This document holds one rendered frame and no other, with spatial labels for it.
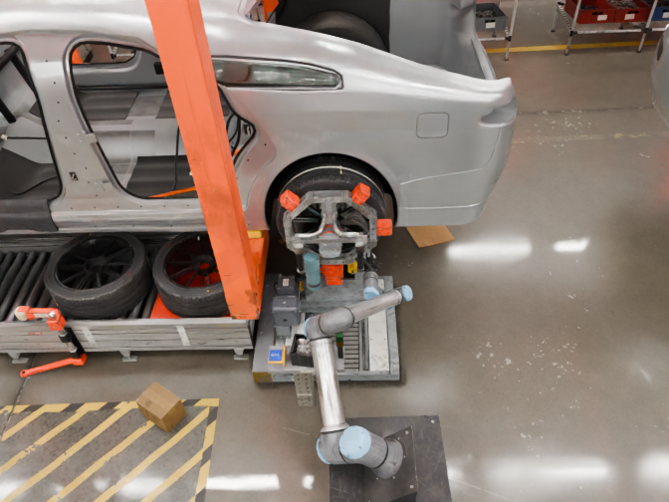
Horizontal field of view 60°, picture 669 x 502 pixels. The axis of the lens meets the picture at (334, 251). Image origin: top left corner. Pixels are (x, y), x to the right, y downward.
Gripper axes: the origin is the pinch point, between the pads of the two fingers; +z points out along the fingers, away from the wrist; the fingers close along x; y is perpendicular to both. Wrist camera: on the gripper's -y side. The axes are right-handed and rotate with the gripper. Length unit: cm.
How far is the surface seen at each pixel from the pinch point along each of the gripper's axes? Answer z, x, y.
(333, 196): -6, 21, -47
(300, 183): 5, 8, -62
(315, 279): -18.8, -26.2, -18.9
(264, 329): -21, -84, -13
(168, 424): -86, -125, -45
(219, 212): -44, 0, -102
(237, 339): -36, -88, -30
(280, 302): -21, -55, -22
